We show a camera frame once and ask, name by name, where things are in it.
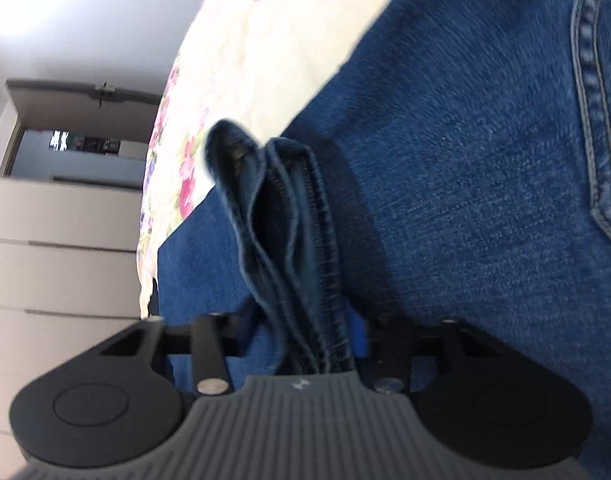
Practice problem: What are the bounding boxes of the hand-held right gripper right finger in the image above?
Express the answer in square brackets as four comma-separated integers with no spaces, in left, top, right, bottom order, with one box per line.
[348,310,489,395]

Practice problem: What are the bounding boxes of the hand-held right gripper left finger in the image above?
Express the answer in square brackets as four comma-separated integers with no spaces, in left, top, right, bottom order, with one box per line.
[101,311,256,397]

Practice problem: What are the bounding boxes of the blue denim pants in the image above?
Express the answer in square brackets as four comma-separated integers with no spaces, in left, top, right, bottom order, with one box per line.
[152,0,611,466]

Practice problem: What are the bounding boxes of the beige wardrobe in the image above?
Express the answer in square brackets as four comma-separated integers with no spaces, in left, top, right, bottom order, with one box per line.
[0,175,143,466]

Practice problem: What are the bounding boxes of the floral bed sheet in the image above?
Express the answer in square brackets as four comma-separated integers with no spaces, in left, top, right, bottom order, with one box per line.
[135,0,421,321]

